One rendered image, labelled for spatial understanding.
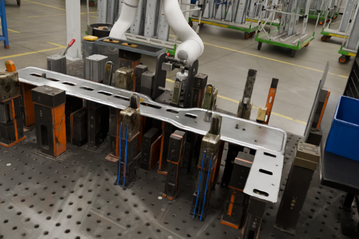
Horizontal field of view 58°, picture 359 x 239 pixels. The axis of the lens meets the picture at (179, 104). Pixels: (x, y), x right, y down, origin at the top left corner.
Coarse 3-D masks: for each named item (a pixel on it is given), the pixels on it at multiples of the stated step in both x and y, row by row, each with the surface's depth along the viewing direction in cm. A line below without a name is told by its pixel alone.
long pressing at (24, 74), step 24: (24, 72) 166; (48, 72) 170; (96, 96) 148; (120, 96) 151; (144, 96) 154; (168, 120) 134; (192, 120) 136; (240, 120) 141; (240, 144) 122; (264, 144) 123
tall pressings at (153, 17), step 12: (108, 0) 607; (120, 0) 597; (144, 0) 602; (156, 0) 570; (108, 12) 616; (120, 12) 604; (144, 12) 609; (156, 12) 579; (132, 24) 599; (144, 24) 616; (156, 24) 603; (168, 36) 580
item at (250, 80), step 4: (248, 72) 137; (252, 72) 136; (256, 72) 138; (248, 76) 140; (252, 76) 140; (248, 80) 141; (252, 80) 140; (248, 84) 141; (252, 84) 140; (248, 88) 142; (252, 88) 140; (244, 92) 142; (248, 92) 142; (244, 96) 142; (248, 96) 142; (248, 100) 142; (248, 104) 142
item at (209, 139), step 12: (204, 144) 113; (216, 144) 114; (204, 156) 114; (216, 156) 120; (204, 168) 117; (204, 180) 118; (204, 192) 122; (192, 204) 125; (204, 204) 123; (192, 216) 125; (204, 216) 126
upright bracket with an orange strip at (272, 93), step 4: (272, 80) 136; (276, 80) 136; (272, 84) 137; (276, 84) 137; (272, 88) 138; (276, 88) 137; (272, 92) 138; (268, 96) 139; (272, 96) 139; (268, 100) 140; (272, 100) 139; (268, 104) 141; (272, 104) 140; (268, 108) 141; (268, 112) 142; (268, 116) 143; (264, 120) 145; (268, 120) 143
